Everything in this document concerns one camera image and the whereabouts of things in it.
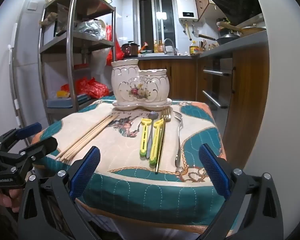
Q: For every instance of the red plastic bags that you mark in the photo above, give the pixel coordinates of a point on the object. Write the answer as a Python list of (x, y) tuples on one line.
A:
[(92, 88)]

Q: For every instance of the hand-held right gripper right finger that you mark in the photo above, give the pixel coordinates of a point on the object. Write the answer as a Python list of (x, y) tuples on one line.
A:
[(215, 172)]

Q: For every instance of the wooden wall cabinet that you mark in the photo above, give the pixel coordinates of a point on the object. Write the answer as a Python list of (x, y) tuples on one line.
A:
[(201, 0)]

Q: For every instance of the blue storage box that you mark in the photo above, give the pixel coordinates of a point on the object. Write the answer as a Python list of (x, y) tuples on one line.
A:
[(62, 102)]

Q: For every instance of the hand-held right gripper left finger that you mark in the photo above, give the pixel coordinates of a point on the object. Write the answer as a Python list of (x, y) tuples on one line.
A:
[(85, 172)]

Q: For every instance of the black frying pan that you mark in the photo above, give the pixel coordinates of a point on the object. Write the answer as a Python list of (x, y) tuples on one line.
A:
[(226, 40)]

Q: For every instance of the window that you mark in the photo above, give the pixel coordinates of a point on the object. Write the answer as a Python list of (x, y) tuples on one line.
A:
[(155, 22)]

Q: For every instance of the metal shelf rack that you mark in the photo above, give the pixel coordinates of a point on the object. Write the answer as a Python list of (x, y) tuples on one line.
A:
[(72, 30)]

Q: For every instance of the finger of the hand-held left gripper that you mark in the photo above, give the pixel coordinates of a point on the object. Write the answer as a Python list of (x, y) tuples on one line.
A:
[(40, 147), (28, 130)]

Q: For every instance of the hanging red plastic bag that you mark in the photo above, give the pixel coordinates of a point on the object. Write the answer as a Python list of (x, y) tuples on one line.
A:
[(117, 51)]

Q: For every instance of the black range hood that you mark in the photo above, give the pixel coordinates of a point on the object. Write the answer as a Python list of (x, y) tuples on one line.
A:
[(235, 0)]

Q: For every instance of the gold fork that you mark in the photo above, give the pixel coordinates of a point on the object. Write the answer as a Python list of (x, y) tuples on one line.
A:
[(162, 145)]

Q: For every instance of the wooden chopstick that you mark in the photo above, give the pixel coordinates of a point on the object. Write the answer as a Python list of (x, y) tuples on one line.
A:
[(91, 139), (95, 140), (88, 138), (83, 137)]

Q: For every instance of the clear plastic bag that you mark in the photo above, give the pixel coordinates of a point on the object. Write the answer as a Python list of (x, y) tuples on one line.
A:
[(90, 28)]

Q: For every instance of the flower-shaped metal spoon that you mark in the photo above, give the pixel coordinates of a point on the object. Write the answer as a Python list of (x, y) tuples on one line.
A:
[(153, 115)]

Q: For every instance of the white refrigerator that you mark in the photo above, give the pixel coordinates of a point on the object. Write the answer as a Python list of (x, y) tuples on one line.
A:
[(27, 80)]

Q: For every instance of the person's left hand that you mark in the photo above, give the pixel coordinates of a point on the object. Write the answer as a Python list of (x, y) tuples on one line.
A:
[(7, 197)]

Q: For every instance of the metal faucet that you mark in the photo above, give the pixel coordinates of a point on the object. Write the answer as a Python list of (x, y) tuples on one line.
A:
[(168, 41)]

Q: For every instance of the silver fork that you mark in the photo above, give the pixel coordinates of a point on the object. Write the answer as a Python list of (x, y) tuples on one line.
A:
[(179, 135)]

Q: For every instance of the yellow plastic spoon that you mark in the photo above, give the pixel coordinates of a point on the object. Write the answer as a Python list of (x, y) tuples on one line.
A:
[(157, 140), (145, 130)]

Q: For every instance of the yellow oil bottle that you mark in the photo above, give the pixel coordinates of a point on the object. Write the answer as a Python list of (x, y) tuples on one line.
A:
[(193, 48)]

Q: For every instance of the white floral ceramic utensil holder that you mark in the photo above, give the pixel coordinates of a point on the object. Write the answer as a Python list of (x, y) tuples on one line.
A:
[(130, 80)]

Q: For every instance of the printed quilted cloth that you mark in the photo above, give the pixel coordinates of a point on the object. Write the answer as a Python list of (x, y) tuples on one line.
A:
[(110, 152)]

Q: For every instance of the white water heater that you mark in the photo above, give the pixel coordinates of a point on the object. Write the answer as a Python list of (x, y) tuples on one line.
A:
[(187, 6)]

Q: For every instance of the lidded cooking pot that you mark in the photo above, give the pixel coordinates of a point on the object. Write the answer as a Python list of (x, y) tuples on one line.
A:
[(252, 29)]

